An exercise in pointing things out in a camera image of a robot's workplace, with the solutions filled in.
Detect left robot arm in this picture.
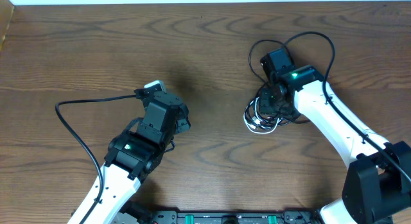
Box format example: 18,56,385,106
69,87,191,223

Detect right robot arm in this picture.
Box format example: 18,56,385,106
259,48,410,223

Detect wooden board at left edge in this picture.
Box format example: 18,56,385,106
0,0,15,49

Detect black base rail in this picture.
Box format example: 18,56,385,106
70,201,394,224

